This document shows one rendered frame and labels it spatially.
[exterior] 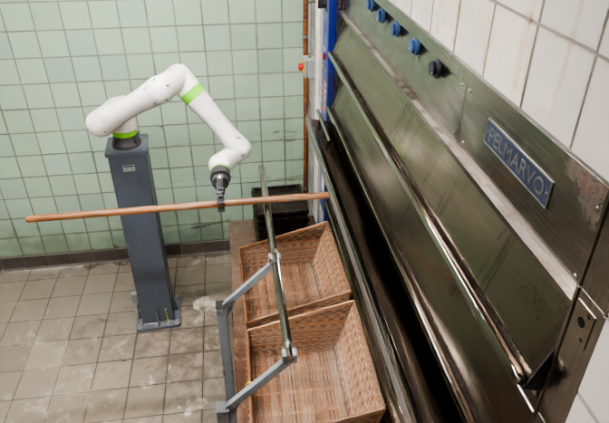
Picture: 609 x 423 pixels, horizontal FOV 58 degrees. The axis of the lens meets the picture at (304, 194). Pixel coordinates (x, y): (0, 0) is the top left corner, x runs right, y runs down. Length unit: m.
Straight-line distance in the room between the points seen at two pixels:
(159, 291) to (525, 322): 2.64
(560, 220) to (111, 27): 2.87
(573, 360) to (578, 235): 0.19
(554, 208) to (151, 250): 2.57
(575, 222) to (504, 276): 0.24
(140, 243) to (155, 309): 0.50
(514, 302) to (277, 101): 2.66
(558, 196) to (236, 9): 2.64
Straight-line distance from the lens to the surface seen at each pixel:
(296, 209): 2.94
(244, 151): 2.60
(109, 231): 4.04
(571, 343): 0.95
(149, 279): 3.35
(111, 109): 2.66
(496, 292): 1.11
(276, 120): 3.57
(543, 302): 1.02
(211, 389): 3.20
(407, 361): 1.43
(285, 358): 1.74
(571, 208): 0.92
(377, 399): 2.10
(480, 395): 1.27
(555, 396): 1.02
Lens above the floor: 2.47
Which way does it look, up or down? 32 degrees down
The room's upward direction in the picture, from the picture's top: straight up
